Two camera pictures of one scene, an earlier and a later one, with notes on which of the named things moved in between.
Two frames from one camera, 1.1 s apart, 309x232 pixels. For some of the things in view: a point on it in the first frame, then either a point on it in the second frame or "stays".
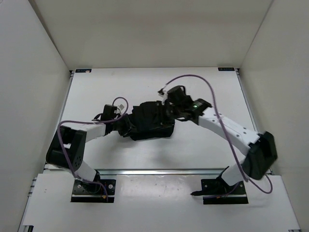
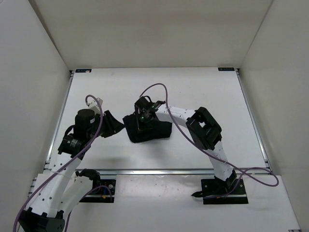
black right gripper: (168, 105) -> (138, 115)
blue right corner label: (226, 69) stays
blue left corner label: (83, 70) stays
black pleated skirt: (149, 120) stays
